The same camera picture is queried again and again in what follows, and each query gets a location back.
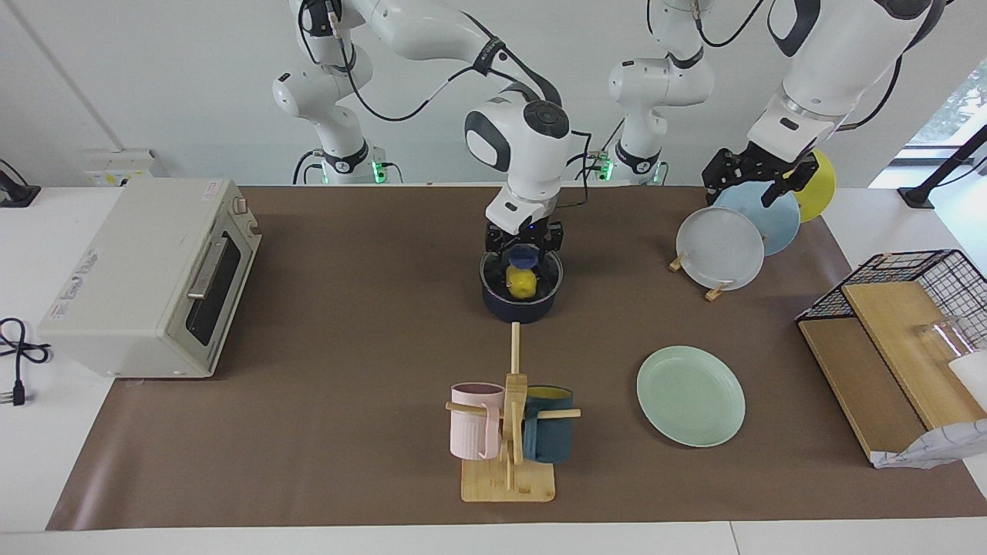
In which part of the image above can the glass lid with purple knob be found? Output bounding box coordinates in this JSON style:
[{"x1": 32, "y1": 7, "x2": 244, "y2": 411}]
[{"x1": 481, "y1": 245, "x2": 564, "y2": 303}]

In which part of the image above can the yellow lemon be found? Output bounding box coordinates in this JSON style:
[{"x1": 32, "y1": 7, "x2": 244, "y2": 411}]
[{"x1": 505, "y1": 264, "x2": 538, "y2": 300}]

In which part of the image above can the light blue plate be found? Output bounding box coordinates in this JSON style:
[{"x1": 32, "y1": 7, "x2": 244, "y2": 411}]
[{"x1": 713, "y1": 181, "x2": 801, "y2": 257}]

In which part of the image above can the yellow plate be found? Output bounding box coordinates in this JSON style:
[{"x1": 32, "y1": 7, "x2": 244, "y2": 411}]
[{"x1": 793, "y1": 149, "x2": 837, "y2": 224}]

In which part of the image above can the grey plate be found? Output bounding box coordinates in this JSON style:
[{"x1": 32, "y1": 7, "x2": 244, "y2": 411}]
[{"x1": 676, "y1": 207, "x2": 766, "y2": 291}]

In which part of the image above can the wooden plate rack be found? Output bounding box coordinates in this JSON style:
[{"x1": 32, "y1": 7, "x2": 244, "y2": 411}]
[{"x1": 669, "y1": 251, "x2": 729, "y2": 302}]

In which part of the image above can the light green plate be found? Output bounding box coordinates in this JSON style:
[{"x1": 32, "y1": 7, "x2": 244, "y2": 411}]
[{"x1": 636, "y1": 345, "x2": 746, "y2": 448}]

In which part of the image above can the black stand leg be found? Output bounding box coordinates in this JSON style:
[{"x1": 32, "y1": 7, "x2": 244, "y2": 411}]
[{"x1": 898, "y1": 123, "x2": 987, "y2": 209}]

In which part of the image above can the pink ribbed mug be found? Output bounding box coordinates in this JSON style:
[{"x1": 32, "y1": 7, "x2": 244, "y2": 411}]
[{"x1": 450, "y1": 382, "x2": 506, "y2": 461}]

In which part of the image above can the dark teal mug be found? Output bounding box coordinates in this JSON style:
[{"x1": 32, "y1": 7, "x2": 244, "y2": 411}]
[{"x1": 522, "y1": 385, "x2": 575, "y2": 465}]

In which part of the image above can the bright window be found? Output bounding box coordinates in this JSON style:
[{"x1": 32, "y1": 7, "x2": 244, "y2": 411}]
[{"x1": 910, "y1": 62, "x2": 987, "y2": 147}]

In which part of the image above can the clear glass cup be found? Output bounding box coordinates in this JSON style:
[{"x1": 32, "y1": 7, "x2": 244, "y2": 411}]
[{"x1": 914, "y1": 314, "x2": 966, "y2": 357}]

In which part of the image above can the wooden mug tree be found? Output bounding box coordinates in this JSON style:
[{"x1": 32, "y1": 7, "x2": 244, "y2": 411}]
[{"x1": 445, "y1": 322, "x2": 581, "y2": 503}]

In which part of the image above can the brown table mat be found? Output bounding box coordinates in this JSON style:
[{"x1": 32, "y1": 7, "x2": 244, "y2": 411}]
[{"x1": 46, "y1": 185, "x2": 987, "y2": 531}]

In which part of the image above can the white container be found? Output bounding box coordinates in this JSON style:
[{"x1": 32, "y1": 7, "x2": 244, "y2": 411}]
[{"x1": 948, "y1": 351, "x2": 987, "y2": 409}]

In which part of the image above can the white crumpled plastic sheet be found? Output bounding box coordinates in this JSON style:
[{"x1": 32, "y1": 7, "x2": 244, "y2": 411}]
[{"x1": 871, "y1": 420, "x2": 987, "y2": 469}]

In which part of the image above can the beige toaster oven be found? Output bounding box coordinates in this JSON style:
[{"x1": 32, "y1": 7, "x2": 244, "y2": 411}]
[{"x1": 37, "y1": 178, "x2": 263, "y2": 379}]

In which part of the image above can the black desk clamp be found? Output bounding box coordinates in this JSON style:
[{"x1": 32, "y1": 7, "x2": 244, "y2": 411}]
[{"x1": 0, "y1": 160, "x2": 41, "y2": 207}]

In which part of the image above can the black pot with purple handle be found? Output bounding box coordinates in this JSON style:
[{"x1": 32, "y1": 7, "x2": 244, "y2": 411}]
[{"x1": 480, "y1": 248, "x2": 565, "y2": 325}]

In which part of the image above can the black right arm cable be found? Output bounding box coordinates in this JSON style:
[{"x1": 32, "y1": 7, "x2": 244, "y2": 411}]
[{"x1": 297, "y1": 0, "x2": 595, "y2": 210}]

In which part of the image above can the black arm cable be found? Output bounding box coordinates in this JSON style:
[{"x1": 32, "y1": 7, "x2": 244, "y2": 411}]
[
  {"x1": 646, "y1": 0, "x2": 904, "y2": 132},
  {"x1": 297, "y1": 0, "x2": 595, "y2": 210}
]

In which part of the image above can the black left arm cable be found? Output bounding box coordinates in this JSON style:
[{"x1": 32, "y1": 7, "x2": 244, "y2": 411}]
[{"x1": 646, "y1": 0, "x2": 904, "y2": 132}]

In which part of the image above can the wooden shelf with wire mesh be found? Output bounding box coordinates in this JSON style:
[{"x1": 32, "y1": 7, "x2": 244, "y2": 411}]
[{"x1": 796, "y1": 249, "x2": 987, "y2": 463}]

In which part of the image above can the white wall socket box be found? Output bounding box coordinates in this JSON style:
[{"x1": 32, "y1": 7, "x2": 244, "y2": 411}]
[{"x1": 81, "y1": 149, "x2": 167, "y2": 187}]

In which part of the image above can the black power cord with plug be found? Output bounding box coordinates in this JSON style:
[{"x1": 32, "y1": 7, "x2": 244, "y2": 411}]
[{"x1": 0, "y1": 318, "x2": 53, "y2": 407}]

